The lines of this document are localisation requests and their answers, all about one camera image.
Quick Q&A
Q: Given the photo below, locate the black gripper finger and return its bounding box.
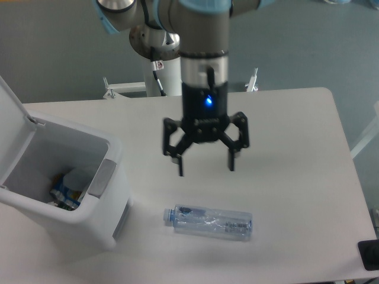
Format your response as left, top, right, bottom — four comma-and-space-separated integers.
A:
161, 117, 196, 178
217, 112, 249, 171

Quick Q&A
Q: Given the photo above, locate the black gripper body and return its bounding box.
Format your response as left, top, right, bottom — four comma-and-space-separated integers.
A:
180, 82, 230, 144

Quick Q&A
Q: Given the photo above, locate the clear plastic water bottle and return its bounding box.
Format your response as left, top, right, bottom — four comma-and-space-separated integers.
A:
163, 204, 253, 241

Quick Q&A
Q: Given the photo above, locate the clear plastic wrapper trash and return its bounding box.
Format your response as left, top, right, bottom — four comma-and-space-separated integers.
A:
63, 166, 97, 201

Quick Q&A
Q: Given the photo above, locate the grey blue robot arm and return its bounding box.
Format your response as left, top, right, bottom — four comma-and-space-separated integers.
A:
94, 1, 268, 170

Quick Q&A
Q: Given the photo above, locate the white trash can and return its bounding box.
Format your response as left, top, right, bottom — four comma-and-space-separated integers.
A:
1, 82, 133, 250

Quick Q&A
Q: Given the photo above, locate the blue snack package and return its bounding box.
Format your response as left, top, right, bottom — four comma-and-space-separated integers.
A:
50, 174, 82, 211

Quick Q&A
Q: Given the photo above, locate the black object at table edge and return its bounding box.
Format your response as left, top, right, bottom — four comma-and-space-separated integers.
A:
358, 239, 378, 271

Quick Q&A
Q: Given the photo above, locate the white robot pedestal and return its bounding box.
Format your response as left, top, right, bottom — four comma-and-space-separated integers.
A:
102, 25, 182, 100

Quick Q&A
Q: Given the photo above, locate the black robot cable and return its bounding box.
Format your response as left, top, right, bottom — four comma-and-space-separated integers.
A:
149, 46, 167, 97

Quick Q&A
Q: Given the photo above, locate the white table leg frame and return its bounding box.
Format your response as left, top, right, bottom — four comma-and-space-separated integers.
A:
350, 101, 378, 159

